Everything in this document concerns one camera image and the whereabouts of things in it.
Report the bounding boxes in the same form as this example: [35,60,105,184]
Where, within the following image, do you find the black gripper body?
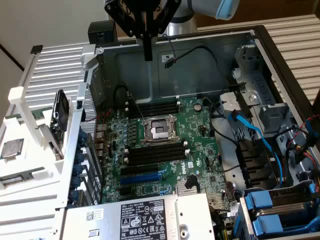
[124,0,166,16]

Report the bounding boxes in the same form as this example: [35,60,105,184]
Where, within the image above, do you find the black box device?
[88,20,119,45]

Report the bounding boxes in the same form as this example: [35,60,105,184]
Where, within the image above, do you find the open grey PC case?
[53,24,320,240]

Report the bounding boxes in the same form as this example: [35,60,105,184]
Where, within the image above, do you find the black plastic end cap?
[30,44,44,55]

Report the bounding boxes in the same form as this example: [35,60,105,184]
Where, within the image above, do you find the thin metal locking lever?
[127,92,147,123]

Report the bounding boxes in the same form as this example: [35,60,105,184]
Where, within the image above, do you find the graphics card with black fan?
[47,89,71,161]

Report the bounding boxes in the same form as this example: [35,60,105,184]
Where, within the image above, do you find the metal CPU socket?
[139,113,183,146]

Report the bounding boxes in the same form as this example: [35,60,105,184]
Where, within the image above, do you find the silver port block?
[94,123,110,161]

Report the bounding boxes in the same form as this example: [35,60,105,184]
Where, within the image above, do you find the green motherboard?
[96,96,238,226]

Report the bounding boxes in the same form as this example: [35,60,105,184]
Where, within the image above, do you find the grey metal drive cage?
[231,44,302,141]

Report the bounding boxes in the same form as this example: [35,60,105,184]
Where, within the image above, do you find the white parts rack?
[0,86,78,198]

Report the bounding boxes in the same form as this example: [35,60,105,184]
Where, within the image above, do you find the long black expansion slot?
[120,163,160,177]

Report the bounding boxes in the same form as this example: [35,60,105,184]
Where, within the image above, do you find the black plastic card guide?
[236,139,272,189]

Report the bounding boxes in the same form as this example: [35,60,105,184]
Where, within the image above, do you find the blue expansion slot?
[119,172,161,186]

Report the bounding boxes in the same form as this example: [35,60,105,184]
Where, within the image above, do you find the silver CPU chip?
[0,138,25,160]

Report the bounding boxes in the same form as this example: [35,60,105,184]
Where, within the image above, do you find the silver finned heatsink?
[176,184,201,195]

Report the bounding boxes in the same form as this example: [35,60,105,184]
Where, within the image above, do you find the blue disk bay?
[236,183,320,240]

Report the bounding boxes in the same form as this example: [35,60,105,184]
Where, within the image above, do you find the silver power supply with label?
[58,192,216,240]

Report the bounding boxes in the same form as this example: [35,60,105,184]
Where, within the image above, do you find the black wire with connector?
[162,34,231,87]

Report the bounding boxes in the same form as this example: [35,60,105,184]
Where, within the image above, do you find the black looped wire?
[113,84,130,110]

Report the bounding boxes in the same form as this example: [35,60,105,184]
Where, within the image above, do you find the blue flat SATA wire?
[228,109,286,186]

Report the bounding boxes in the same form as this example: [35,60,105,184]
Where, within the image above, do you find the black wire plug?
[184,174,199,190]

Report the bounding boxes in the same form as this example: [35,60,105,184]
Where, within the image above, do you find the red yellow wire bundle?
[287,139,320,176]

